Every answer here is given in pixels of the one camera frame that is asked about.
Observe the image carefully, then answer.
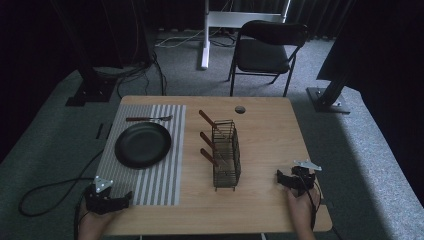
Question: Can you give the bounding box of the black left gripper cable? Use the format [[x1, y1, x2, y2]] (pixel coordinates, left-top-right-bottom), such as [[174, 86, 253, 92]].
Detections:
[[17, 149, 105, 218]]

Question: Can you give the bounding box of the wooden handled fork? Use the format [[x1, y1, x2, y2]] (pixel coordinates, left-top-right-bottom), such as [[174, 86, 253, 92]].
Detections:
[[125, 114, 174, 123]]

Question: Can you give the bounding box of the wooden handled utensil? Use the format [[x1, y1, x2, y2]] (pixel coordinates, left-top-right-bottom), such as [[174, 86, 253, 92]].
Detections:
[[198, 109, 231, 141], [199, 147, 231, 168], [199, 131, 232, 161]]

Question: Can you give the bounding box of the person's right hand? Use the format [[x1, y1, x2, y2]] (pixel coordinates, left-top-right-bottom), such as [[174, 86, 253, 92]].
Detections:
[[285, 185, 322, 240]]

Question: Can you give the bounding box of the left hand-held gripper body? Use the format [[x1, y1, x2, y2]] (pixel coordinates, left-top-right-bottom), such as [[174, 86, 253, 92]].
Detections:
[[83, 175, 127, 216]]

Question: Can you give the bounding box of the black round plate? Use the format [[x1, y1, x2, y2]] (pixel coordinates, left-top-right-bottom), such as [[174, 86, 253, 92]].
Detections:
[[114, 121, 173, 170]]

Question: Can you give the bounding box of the grey white striped placemat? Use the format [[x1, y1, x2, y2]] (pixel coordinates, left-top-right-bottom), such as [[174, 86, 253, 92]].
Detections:
[[95, 104, 187, 207]]

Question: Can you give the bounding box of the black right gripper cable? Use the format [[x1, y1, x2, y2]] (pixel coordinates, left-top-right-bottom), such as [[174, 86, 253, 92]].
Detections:
[[298, 174, 324, 232]]

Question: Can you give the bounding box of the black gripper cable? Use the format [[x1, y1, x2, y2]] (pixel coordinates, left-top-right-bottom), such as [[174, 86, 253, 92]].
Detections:
[[17, 149, 105, 218], [298, 174, 324, 232]]

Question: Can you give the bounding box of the person's left hand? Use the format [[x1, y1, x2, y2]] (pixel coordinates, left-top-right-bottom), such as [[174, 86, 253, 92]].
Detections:
[[77, 199, 125, 240]]

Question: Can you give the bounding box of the bundle of floor cables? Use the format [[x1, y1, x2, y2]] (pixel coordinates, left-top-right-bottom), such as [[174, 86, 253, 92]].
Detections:
[[94, 6, 241, 98]]

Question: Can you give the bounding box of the white desk frame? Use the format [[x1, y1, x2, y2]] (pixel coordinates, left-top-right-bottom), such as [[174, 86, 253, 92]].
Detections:
[[199, 0, 292, 71]]

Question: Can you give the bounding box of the black wire cutlery basket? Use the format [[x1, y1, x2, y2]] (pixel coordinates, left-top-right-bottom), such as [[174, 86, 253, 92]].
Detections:
[[211, 119, 242, 192]]

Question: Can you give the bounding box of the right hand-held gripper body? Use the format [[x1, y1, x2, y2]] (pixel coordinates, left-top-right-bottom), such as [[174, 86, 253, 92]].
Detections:
[[283, 159, 323, 198]]

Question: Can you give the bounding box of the black folding chair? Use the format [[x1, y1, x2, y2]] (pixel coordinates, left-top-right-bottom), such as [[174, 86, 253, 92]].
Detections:
[[227, 19, 310, 98]]

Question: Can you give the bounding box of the black metal stand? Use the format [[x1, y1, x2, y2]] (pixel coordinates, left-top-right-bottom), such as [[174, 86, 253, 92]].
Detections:
[[305, 66, 355, 115], [49, 0, 118, 108]]

